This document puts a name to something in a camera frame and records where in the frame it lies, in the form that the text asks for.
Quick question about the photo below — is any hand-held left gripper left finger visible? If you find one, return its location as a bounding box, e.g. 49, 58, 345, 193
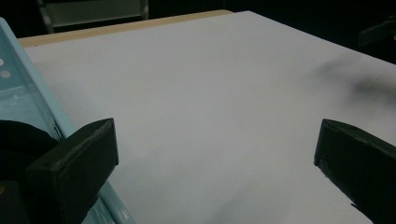
25, 118, 120, 224

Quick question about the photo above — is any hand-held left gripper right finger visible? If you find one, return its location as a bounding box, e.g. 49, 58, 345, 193
313, 118, 396, 224

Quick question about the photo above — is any light blue plastic container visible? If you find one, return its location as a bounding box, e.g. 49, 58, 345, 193
0, 17, 136, 224

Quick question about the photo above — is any dark stand part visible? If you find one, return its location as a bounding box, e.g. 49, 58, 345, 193
358, 15, 396, 48

